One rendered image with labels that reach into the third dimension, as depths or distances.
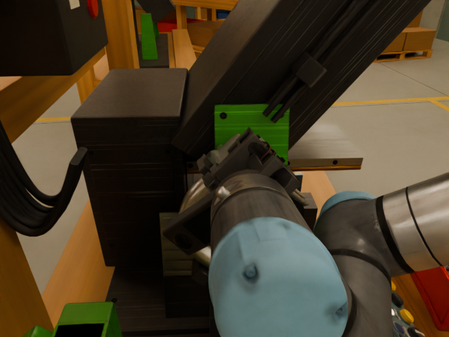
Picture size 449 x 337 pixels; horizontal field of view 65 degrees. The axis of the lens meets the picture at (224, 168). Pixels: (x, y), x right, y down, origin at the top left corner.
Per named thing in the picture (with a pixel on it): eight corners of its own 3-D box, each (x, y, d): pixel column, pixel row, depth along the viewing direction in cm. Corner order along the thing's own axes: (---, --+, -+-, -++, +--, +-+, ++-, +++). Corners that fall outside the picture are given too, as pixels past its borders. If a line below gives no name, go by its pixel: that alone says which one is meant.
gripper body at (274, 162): (288, 166, 45) (316, 199, 33) (240, 211, 46) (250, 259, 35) (246, 124, 43) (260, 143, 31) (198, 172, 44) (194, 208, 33)
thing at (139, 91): (195, 186, 101) (189, 67, 84) (192, 265, 75) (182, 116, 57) (130, 188, 100) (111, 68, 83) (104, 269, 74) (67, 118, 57)
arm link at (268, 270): (267, 412, 20) (178, 307, 18) (246, 293, 30) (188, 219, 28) (389, 343, 19) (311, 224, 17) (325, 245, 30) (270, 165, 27)
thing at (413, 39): (398, 48, 672) (409, 5, 634) (430, 57, 606) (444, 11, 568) (343, 52, 643) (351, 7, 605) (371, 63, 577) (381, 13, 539)
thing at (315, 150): (335, 136, 84) (337, 124, 82) (360, 171, 70) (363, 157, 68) (170, 139, 82) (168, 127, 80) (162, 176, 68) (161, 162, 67)
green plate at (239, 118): (276, 212, 66) (278, 99, 61) (285, 232, 58) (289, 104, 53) (215, 213, 66) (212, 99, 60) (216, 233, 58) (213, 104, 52)
